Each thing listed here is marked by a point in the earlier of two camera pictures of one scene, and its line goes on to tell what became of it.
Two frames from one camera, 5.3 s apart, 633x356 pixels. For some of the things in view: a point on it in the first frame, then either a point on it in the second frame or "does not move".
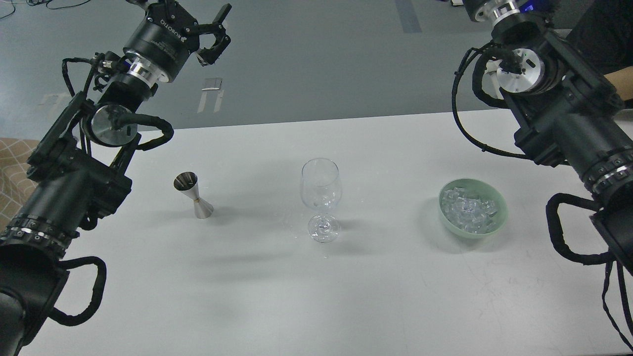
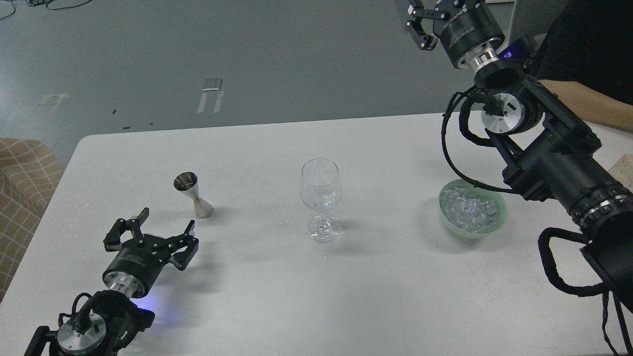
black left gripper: (165, 35) -> (139, 261)
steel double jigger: (187, 183) does not move
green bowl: (472, 208) does not move
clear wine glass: (321, 188) does not move
